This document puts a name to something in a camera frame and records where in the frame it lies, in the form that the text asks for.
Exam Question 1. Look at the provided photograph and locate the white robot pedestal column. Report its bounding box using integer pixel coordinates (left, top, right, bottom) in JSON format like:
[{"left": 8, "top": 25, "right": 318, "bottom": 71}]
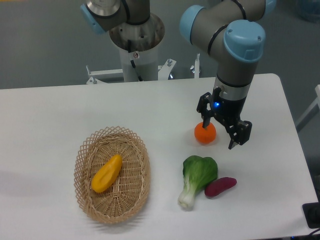
[{"left": 109, "top": 13, "right": 165, "bottom": 68}]

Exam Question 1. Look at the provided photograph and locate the yellow toy mango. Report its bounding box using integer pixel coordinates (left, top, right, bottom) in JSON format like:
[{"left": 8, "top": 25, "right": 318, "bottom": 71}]
[{"left": 91, "top": 154, "right": 123, "bottom": 193}]

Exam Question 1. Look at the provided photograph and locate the orange toy fruit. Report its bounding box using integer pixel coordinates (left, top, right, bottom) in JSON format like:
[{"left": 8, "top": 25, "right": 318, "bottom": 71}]
[{"left": 194, "top": 122, "right": 217, "bottom": 144}]

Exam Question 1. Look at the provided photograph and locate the white frame at right edge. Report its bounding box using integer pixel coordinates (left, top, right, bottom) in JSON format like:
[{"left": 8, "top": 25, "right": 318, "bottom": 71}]
[{"left": 295, "top": 84, "right": 320, "bottom": 133}]

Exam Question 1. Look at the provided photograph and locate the woven wicker basket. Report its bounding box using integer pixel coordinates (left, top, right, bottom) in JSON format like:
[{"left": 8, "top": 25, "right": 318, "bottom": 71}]
[{"left": 74, "top": 126, "right": 151, "bottom": 224}]

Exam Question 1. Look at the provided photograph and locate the purple toy sweet potato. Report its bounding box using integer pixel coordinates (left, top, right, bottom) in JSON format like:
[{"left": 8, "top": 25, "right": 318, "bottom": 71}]
[{"left": 204, "top": 177, "right": 237, "bottom": 198}]

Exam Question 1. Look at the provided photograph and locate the white pedestal base frame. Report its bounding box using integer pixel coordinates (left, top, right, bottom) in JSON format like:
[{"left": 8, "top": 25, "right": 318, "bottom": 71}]
[{"left": 85, "top": 53, "right": 201, "bottom": 85}]

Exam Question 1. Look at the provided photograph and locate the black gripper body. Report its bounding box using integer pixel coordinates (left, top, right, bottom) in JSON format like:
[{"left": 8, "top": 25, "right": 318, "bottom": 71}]
[{"left": 208, "top": 76, "right": 251, "bottom": 130}]

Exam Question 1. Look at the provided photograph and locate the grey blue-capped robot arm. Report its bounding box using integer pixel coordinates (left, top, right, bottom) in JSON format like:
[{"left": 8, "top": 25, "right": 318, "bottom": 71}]
[{"left": 80, "top": 0, "right": 276, "bottom": 148}]

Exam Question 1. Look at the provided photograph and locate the green toy bok choy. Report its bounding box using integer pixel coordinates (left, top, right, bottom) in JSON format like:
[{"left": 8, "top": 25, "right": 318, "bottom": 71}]
[{"left": 178, "top": 155, "right": 218, "bottom": 210}]

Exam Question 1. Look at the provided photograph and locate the black device at table edge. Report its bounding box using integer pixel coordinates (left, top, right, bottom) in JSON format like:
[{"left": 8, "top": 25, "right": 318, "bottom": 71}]
[{"left": 302, "top": 202, "right": 320, "bottom": 229}]

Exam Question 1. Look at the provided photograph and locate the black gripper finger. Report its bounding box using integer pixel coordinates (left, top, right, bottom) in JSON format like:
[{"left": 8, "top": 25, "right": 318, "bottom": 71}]
[
  {"left": 225, "top": 119, "right": 252, "bottom": 150},
  {"left": 196, "top": 92, "right": 212, "bottom": 129}
]

